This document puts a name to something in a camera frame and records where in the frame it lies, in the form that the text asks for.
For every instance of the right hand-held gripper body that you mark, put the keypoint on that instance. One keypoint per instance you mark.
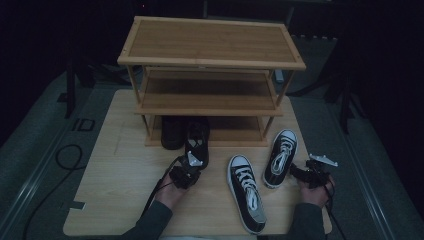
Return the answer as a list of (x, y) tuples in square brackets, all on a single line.
[(316, 175)]

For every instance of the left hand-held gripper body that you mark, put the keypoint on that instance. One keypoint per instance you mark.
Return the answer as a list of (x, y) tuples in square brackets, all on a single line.
[(185, 175)]

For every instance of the black and white canvas sneaker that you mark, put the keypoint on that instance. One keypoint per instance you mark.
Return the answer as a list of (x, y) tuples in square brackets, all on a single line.
[(281, 156), (246, 193)]

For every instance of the black mesh shoe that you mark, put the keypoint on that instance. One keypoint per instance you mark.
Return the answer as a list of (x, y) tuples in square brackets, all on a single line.
[(172, 133), (198, 143)]

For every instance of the wooden three-tier shoe rack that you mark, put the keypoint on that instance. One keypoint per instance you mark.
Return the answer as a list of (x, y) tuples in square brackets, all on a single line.
[(210, 41)]

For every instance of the person's right hand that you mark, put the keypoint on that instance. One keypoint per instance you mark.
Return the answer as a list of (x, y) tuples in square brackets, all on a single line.
[(316, 197)]

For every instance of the person's left hand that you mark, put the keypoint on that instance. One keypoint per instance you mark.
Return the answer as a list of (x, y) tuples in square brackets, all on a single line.
[(168, 195)]

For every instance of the black metal stand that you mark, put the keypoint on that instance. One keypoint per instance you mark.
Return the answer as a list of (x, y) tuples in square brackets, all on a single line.
[(70, 93), (345, 106)]

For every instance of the dark tape strip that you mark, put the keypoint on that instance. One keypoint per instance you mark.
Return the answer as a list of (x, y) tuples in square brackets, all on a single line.
[(77, 205)]

